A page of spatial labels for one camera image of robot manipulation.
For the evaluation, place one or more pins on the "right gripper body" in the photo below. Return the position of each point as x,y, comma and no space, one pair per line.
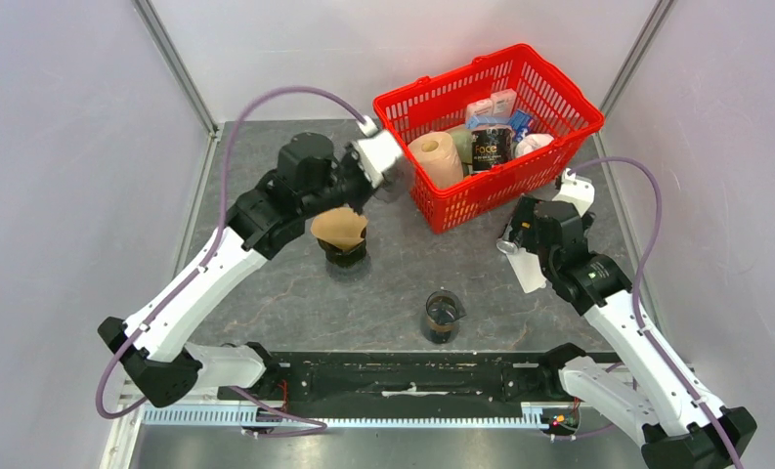
525,212

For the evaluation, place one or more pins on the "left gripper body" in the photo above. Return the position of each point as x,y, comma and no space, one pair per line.
349,184

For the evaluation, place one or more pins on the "brown paper coffee filter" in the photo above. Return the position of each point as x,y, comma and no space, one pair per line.
340,227

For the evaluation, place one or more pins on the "white paper sheet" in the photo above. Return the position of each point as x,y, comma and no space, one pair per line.
526,268

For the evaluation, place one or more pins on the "dark green glass dripper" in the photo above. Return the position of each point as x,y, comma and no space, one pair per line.
343,258

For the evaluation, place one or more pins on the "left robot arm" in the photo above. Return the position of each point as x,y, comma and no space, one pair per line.
154,346

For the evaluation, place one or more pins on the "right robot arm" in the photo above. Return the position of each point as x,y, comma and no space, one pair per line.
674,419

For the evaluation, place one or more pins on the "beige paper towel roll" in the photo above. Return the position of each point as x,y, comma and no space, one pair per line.
437,155

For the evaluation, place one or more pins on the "black drink can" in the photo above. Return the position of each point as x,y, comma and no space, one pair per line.
506,246

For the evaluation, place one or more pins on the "white plastic bag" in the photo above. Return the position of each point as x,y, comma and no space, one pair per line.
532,142

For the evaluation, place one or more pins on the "red plastic basket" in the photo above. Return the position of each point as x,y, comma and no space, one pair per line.
437,104

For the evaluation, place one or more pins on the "black face tissue pack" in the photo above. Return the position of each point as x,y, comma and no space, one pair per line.
491,146

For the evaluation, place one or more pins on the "white box in basket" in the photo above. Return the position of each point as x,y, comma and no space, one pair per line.
503,103
477,109

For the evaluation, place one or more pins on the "blue packet in basket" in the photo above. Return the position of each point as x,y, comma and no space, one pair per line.
521,124

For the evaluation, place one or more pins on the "glass jar with brown band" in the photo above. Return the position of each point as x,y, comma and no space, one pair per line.
439,320

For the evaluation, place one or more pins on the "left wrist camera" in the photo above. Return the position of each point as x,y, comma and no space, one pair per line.
379,153

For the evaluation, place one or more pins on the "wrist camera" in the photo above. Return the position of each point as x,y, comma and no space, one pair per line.
379,153
574,189

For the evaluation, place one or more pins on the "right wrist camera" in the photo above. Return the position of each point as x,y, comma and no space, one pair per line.
574,189

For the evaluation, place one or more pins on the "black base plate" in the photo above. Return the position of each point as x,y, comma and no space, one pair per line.
424,384

